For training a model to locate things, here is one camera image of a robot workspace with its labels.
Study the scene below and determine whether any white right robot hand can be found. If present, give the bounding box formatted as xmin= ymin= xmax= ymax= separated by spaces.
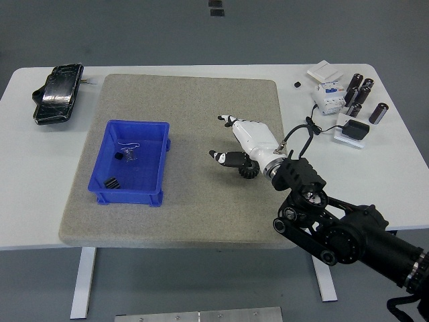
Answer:
xmin=208 ymin=113 xmax=286 ymax=174

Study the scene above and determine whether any blue plastic box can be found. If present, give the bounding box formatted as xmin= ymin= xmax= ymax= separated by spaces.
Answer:
xmin=86 ymin=119 xmax=172 ymax=207

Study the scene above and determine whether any grey-brown mat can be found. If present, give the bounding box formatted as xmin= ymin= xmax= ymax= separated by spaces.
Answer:
xmin=58 ymin=73 xmax=299 ymax=250

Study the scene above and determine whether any white circuit breaker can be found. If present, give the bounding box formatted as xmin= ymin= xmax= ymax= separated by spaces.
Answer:
xmin=310 ymin=77 xmax=347 ymax=117

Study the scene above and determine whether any black power adapter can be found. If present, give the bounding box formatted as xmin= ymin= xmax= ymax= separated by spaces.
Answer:
xmin=342 ymin=119 xmax=371 ymax=139

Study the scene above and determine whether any white table leg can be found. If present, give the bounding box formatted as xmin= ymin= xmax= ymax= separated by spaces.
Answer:
xmin=310 ymin=256 xmax=338 ymax=303
xmin=69 ymin=247 xmax=97 ymax=319

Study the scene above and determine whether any grey metal plate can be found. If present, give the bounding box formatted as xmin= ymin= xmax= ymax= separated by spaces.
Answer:
xmin=114 ymin=306 xmax=283 ymax=322

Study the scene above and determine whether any black wrapped device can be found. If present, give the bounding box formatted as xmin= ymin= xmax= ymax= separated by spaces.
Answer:
xmin=32 ymin=62 xmax=84 ymax=127

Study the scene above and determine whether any black robot hand cable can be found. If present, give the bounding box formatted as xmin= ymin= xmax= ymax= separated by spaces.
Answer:
xmin=275 ymin=123 xmax=318 ymax=158

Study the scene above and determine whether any black adapter cord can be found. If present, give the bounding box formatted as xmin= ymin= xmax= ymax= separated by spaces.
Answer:
xmin=304 ymin=103 xmax=346 ymax=136

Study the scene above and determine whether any white wall switch panel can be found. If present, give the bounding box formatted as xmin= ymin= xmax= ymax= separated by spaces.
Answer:
xmin=306 ymin=60 xmax=345 ymax=82

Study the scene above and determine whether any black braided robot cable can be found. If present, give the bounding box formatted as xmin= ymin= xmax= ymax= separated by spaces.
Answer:
xmin=386 ymin=294 xmax=429 ymax=322

